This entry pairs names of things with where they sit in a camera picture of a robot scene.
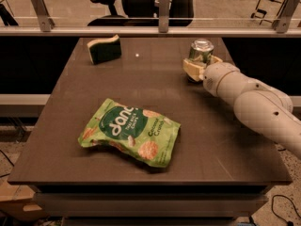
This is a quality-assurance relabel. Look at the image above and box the green soda can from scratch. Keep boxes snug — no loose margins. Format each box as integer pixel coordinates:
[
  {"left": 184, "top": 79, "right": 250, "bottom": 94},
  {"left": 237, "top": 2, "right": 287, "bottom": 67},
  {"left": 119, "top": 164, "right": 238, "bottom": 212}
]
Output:
[{"left": 187, "top": 39, "right": 215, "bottom": 83}]

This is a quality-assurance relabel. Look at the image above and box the green rice chips bag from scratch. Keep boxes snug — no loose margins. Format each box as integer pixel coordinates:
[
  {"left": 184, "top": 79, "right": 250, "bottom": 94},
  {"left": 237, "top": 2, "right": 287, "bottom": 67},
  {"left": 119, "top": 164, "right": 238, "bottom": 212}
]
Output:
[{"left": 78, "top": 99, "right": 181, "bottom": 168}]

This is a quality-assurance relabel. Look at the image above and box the metal rail bracket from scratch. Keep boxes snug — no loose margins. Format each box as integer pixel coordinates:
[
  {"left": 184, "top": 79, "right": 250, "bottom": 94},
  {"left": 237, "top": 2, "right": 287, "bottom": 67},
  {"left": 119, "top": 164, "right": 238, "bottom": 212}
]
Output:
[
  {"left": 158, "top": 0, "right": 169, "bottom": 33},
  {"left": 272, "top": 0, "right": 300, "bottom": 33},
  {"left": 30, "top": 0, "right": 55, "bottom": 32}
]

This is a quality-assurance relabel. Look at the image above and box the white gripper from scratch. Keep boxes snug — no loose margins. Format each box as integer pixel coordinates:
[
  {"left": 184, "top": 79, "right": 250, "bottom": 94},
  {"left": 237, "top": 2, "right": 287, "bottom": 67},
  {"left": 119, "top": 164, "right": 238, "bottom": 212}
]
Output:
[{"left": 182, "top": 56, "right": 240, "bottom": 97}]

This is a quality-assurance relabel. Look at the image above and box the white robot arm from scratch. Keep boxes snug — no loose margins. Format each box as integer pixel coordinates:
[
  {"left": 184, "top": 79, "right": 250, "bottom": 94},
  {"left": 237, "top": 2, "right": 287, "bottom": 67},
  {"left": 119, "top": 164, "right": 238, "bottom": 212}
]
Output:
[{"left": 183, "top": 58, "right": 301, "bottom": 158}]

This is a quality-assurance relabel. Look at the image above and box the cardboard box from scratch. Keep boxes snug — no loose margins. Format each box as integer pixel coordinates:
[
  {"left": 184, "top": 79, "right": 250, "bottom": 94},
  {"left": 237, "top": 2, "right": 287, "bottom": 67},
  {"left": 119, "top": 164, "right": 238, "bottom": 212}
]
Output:
[{"left": 0, "top": 180, "right": 48, "bottom": 221}]

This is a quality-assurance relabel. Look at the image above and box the left metal rail bracket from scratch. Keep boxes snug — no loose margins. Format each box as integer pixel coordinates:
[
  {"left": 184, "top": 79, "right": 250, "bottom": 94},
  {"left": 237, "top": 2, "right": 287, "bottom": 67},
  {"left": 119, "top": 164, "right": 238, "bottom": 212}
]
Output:
[{"left": 30, "top": 0, "right": 55, "bottom": 32}]

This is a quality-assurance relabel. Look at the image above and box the middle metal rail bracket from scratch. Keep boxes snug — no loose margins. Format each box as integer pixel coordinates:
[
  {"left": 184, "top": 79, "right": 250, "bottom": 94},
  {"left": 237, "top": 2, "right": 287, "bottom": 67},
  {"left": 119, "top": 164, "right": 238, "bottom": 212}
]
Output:
[{"left": 158, "top": 0, "right": 169, "bottom": 33}]

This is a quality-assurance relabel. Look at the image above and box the black office chair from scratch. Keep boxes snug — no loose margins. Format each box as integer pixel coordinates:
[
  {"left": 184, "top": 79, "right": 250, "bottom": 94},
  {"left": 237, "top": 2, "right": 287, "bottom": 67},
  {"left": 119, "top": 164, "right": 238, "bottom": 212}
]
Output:
[{"left": 87, "top": 0, "right": 194, "bottom": 26}]

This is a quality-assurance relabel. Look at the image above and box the wooden stool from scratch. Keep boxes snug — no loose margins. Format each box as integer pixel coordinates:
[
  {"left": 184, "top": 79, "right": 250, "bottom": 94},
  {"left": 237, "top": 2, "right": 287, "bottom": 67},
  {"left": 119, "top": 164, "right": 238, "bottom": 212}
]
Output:
[{"left": 250, "top": 0, "right": 286, "bottom": 24}]

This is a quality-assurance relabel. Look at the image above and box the right metal rail bracket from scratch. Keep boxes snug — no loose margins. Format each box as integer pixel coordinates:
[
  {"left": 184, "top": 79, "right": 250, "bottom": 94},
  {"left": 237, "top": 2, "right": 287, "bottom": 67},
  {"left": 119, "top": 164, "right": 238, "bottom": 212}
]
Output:
[{"left": 272, "top": 0, "right": 300, "bottom": 33}]

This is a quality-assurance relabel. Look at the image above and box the horizontal metal rail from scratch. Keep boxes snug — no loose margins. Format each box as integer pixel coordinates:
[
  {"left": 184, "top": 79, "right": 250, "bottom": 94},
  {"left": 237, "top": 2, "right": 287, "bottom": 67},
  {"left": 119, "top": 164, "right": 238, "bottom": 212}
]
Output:
[{"left": 0, "top": 26, "right": 301, "bottom": 38}]

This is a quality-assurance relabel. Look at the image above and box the green yellow sponge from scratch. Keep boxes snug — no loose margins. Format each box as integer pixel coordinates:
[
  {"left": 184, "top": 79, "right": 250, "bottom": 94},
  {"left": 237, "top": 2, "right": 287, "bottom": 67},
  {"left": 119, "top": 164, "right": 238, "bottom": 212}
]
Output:
[{"left": 87, "top": 35, "right": 121, "bottom": 65}]

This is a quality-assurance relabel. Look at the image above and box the black floor cable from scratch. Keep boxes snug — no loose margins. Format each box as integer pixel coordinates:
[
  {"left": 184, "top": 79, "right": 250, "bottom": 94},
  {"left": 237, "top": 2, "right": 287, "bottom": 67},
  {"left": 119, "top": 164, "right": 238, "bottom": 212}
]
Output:
[{"left": 271, "top": 194, "right": 301, "bottom": 226}]

